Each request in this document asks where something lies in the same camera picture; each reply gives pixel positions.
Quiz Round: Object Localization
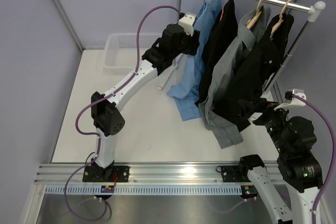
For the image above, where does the black shirt on pink hanger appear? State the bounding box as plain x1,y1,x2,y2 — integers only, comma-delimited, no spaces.
195,0,238,105

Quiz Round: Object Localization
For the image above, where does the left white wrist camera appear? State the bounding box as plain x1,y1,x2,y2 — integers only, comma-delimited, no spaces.
178,13,197,36

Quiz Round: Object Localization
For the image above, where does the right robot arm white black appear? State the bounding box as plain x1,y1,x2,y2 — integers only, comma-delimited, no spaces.
237,99,322,223

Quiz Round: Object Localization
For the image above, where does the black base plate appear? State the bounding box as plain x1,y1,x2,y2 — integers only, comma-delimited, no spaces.
82,165,130,183
216,165,250,183

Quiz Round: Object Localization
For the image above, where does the black shirt on wooden hanger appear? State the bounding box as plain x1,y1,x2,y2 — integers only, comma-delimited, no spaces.
214,14,294,132

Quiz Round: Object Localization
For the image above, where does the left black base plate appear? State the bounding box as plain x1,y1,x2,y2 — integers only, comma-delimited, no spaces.
82,165,130,183

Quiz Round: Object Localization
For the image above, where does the metal clothes rack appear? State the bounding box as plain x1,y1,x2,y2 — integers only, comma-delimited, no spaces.
176,0,326,99

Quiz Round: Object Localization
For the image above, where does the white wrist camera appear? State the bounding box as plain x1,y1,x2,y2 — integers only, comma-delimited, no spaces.
274,89,307,111
178,13,197,36

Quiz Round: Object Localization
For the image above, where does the pink wire hanger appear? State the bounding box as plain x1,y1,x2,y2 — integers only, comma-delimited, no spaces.
219,0,226,21

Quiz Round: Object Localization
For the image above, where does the wooden hanger with black shirt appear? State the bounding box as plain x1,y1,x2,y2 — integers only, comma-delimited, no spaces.
270,0,293,39

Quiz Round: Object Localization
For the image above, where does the grey shirt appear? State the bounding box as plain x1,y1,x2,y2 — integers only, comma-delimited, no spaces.
198,5,271,149

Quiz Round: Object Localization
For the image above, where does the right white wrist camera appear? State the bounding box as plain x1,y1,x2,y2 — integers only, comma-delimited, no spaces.
274,89,307,111

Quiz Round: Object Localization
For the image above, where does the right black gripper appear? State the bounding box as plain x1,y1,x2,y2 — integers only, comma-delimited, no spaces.
238,97,295,154

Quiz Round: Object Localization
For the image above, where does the white plastic basket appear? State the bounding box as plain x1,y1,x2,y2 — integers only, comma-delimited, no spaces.
103,33,161,75

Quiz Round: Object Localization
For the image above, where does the aluminium mounting rail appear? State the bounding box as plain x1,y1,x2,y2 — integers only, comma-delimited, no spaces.
34,162,289,184

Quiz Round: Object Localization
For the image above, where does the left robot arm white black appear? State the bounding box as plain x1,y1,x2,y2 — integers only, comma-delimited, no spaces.
82,24,200,182

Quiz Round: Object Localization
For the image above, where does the wooden hanger with grey shirt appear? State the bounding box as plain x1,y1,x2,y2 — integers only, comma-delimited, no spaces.
246,0,263,29

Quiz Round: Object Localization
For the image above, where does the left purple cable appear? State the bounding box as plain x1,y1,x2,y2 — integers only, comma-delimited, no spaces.
64,5,182,221

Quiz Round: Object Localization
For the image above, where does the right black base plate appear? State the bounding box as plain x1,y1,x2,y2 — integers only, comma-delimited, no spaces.
216,165,250,183

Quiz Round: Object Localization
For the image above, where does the white slotted cable duct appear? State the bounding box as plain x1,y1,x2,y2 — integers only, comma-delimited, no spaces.
45,185,243,196

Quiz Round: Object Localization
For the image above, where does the light blue shirt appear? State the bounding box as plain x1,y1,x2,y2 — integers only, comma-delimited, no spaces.
167,0,223,121

